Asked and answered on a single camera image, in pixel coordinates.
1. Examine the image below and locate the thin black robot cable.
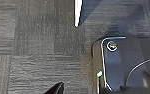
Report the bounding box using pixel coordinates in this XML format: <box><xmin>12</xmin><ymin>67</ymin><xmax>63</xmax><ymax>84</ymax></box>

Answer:
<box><xmin>123</xmin><ymin>55</ymin><xmax>150</xmax><ymax>85</ymax></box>

